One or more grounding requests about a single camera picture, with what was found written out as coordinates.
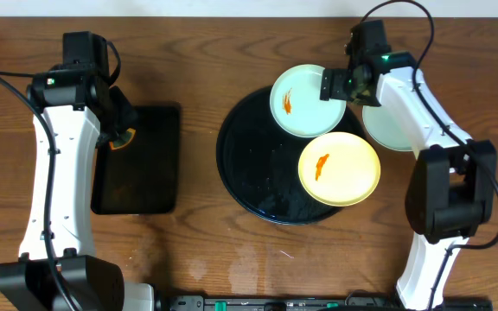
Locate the orange green sponge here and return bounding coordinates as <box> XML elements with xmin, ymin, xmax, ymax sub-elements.
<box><xmin>109</xmin><ymin>128</ymin><xmax>136</xmax><ymax>150</ymax></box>

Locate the light green plate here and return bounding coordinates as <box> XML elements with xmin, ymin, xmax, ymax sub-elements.
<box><xmin>270</xmin><ymin>64</ymin><xmax>346</xmax><ymax>138</ymax></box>
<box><xmin>362</xmin><ymin>106</ymin><xmax>412</xmax><ymax>152</ymax></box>

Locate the yellow plate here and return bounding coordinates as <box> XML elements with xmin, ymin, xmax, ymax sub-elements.
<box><xmin>297</xmin><ymin>132</ymin><xmax>381</xmax><ymax>207</ymax></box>

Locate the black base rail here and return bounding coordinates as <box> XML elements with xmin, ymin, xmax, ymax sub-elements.
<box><xmin>169</xmin><ymin>294</ymin><xmax>495</xmax><ymax>311</ymax></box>

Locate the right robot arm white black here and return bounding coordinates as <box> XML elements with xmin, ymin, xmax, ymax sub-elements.
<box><xmin>320</xmin><ymin>52</ymin><xmax>498</xmax><ymax>310</ymax></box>

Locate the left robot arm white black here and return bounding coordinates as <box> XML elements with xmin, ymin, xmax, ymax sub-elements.
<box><xmin>0</xmin><ymin>60</ymin><xmax>157</xmax><ymax>310</ymax></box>

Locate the black rectangular tray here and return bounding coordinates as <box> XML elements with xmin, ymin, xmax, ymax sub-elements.
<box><xmin>91</xmin><ymin>102</ymin><xmax>182</xmax><ymax>215</ymax></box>

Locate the black round tray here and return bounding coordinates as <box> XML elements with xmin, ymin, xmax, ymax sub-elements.
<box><xmin>215</xmin><ymin>86</ymin><xmax>367</xmax><ymax>225</ymax></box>

